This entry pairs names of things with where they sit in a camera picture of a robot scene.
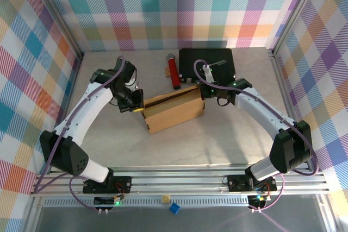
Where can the brown cardboard box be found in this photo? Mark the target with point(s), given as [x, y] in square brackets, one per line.
[174, 112]

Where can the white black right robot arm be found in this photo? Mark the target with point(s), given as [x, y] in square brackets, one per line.
[258, 107]

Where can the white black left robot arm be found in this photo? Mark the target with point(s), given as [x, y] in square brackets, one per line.
[87, 107]

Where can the black briefcase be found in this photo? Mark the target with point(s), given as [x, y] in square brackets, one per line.
[190, 63]

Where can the red cylindrical tube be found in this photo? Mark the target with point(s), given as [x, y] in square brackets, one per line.
[174, 71]

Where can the small beige wooden block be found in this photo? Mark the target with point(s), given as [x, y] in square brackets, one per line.
[167, 71]

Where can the beige toy brick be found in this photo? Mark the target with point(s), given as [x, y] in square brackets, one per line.
[165, 199]

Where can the left controller board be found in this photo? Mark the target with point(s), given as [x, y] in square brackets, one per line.
[106, 200]

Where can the controller board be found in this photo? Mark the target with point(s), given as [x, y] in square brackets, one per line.
[258, 200]
[106, 200]

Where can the blue toy brick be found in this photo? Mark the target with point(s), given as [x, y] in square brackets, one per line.
[174, 208]

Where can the right controller board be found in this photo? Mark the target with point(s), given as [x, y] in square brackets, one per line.
[258, 200]

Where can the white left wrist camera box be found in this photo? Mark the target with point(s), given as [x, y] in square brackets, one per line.
[133, 81]

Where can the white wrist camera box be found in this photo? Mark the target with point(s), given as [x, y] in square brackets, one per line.
[208, 73]
[133, 81]

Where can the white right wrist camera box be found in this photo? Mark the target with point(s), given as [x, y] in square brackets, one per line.
[208, 73]

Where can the aluminium table side rail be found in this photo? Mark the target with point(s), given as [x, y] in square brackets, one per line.
[283, 88]
[73, 88]

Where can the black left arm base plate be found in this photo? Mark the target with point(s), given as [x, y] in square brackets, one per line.
[122, 183]

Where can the aluminium mounting rail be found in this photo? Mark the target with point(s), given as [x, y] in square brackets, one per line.
[176, 181]

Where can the aluminium frame post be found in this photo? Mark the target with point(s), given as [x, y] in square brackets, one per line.
[295, 12]
[61, 17]

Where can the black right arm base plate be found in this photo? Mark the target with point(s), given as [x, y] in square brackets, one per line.
[236, 183]

